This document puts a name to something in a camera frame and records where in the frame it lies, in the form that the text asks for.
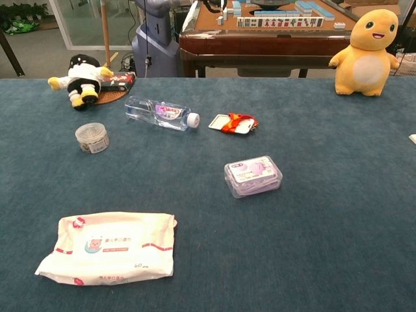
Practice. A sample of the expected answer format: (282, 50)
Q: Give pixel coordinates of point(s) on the small round clear container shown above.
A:
(92, 139)

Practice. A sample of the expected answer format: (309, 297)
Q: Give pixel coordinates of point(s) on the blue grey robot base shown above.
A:
(156, 42)

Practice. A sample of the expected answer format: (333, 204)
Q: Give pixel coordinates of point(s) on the clear plastic water bottle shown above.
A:
(152, 112)

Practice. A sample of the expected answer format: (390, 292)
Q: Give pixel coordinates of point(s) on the brown woven round coaster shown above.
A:
(112, 97)

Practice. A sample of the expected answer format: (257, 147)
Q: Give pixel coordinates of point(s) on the red black flat box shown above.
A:
(122, 81)

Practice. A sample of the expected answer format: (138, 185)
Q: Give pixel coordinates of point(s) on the black white penguin plush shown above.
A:
(83, 78)

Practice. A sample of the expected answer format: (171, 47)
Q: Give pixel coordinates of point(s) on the yellow dinosaur plush toy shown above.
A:
(365, 61)

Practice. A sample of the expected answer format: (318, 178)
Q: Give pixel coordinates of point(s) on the red white snack packet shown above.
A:
(235, 125)

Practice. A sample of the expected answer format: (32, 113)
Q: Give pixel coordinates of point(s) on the brown mahjong table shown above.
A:
(260, 42)

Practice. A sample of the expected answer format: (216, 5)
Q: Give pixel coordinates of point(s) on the white pink wet wipes pack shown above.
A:
(110, 248)

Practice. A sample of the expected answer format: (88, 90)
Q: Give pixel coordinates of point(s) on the row of face-up mahjong tiles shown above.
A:
(279, 22)

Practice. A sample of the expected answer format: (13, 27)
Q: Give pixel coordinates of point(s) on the wooden pole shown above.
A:
(105, 32)

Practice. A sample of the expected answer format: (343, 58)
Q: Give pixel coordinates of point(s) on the single white mahjong tile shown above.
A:
(339, 25)

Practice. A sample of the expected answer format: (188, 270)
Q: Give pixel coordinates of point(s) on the white paper pad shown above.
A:
(413, 138)

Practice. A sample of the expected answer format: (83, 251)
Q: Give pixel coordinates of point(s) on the green potted plant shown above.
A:
(22, 16)

